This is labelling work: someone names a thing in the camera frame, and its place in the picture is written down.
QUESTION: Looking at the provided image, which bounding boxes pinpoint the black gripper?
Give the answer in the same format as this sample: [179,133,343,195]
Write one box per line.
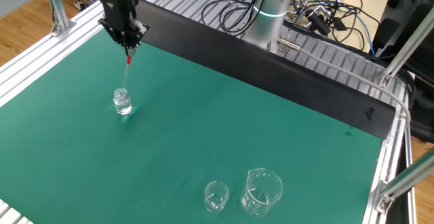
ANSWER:
[96,0,150,58]

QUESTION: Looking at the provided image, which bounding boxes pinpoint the glass dropper with red bulb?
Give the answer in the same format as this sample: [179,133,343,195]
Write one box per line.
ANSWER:
[122,56,132,90]

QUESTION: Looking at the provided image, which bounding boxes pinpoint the small clear glass bottle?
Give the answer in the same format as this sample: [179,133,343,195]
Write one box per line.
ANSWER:
[113,87,133,116]

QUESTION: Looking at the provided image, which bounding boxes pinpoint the green table mat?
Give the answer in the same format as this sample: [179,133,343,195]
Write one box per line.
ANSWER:
[0,23,384,224]

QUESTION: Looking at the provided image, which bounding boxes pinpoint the black table mat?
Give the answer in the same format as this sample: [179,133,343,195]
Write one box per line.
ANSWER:
[135,0,397,140]

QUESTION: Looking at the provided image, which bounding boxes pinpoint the small glass beaker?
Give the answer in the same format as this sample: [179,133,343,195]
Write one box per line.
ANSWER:
[203,181,230,214]

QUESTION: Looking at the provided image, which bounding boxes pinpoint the black power adapter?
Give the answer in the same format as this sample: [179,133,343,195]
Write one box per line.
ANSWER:
[307,12,332,37]

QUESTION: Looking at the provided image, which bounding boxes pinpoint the large glass beaker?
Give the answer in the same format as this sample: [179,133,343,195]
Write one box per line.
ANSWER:
[239,168,284,217]

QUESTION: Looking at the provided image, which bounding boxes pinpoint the black equipment case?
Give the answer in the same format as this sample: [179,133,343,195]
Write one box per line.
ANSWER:
[403,0,434,143]

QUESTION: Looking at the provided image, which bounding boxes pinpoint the aluminium frame post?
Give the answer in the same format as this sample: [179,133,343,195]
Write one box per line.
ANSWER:
[379,6,434,88]
[374,157,434,214]
[40,0,77,37]

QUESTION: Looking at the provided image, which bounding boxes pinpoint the black base cable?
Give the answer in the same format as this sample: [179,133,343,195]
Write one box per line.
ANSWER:
[201,0,272,37]

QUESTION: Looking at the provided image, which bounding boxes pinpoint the grey cable with metal plug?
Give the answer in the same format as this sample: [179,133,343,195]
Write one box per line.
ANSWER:
[277,37,412,130]

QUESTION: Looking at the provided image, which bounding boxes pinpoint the blue cable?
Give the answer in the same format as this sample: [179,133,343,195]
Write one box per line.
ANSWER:
[304,0,377,57]

